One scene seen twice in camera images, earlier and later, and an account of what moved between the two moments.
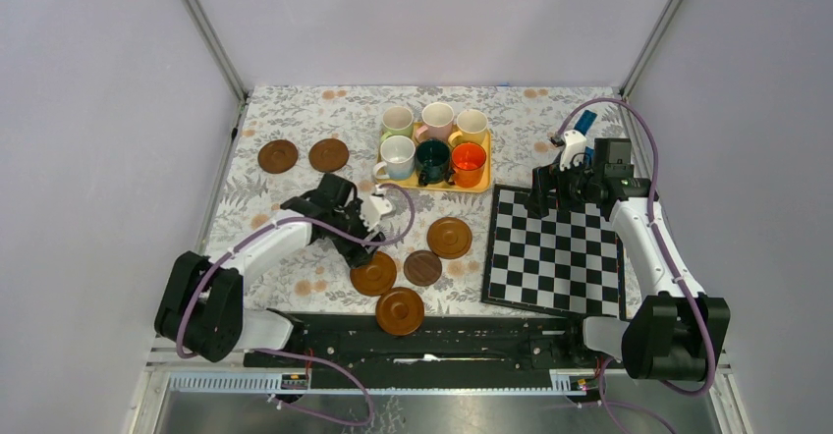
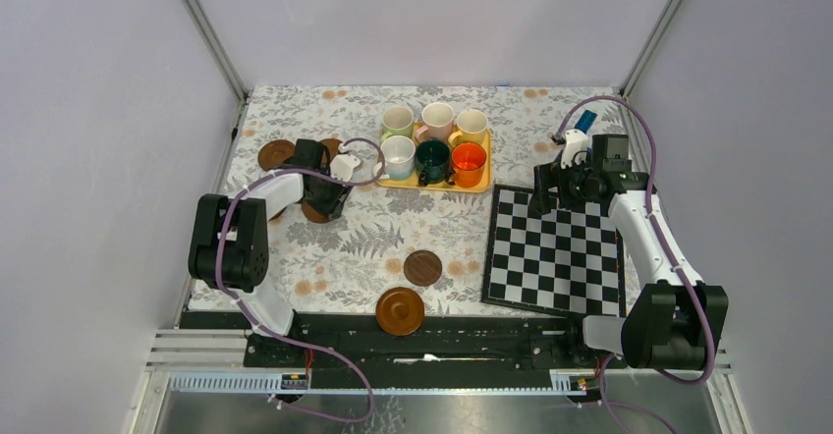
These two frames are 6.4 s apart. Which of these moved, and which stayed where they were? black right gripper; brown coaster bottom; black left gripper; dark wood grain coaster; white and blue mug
Moved: black left gripper
Stayed: brown coaster bottom; white and blue mug; black right gripper; dark wood grain coaster
